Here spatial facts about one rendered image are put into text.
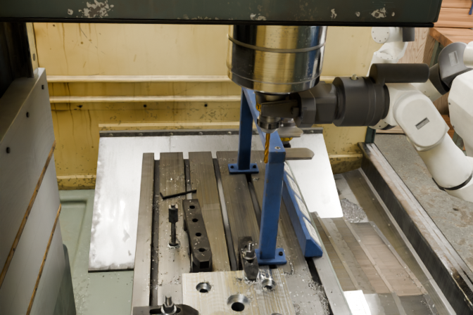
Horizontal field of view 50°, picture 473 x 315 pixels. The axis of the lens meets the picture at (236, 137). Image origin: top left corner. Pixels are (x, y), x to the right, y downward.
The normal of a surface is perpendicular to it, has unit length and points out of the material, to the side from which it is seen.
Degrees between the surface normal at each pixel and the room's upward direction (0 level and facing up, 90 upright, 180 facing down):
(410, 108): 88
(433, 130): 88
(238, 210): 0
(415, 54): 90
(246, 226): 0
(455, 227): 0
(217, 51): 90
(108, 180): 25
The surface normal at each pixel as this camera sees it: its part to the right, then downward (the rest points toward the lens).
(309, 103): 0.12, -0.29
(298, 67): 0.41, 0.44
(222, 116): 0.12, 0.47
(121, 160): 0.10, -0.61
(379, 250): 0.03, -0.94
